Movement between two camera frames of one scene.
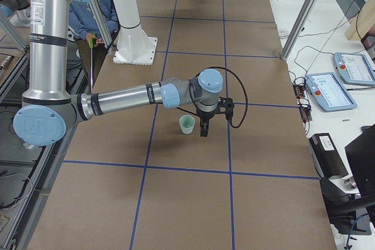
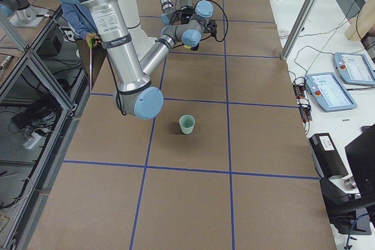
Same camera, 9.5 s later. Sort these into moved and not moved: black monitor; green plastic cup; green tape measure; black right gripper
Moved: black right gripper
Not moved: green plastic cup; black monitor; green tape measure
